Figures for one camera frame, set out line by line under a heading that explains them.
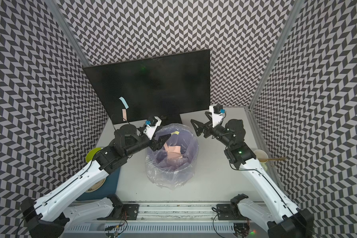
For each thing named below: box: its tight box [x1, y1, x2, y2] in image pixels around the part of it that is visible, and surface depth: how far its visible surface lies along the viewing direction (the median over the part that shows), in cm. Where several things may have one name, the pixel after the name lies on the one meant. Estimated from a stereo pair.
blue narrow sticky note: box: [118, 96, 130, 110], surface depth 80 cm
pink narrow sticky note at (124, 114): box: [121, 109, 127, 122], surface depth 86 cm
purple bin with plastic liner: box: [145, 122, 199, 190], surface depth 65 cm
